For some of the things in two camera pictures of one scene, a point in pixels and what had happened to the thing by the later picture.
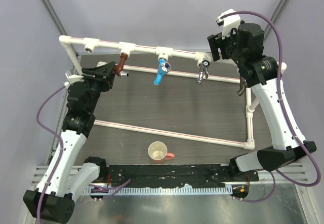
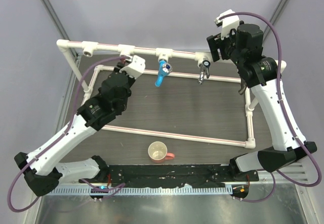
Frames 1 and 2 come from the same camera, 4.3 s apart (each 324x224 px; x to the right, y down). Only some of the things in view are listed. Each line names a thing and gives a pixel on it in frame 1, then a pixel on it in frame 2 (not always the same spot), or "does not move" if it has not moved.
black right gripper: x=216 y=42 does not move
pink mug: x=157 y=153 does not move
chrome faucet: x=204 y=65 does not move
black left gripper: x=106 y=71 → x=121 y=66
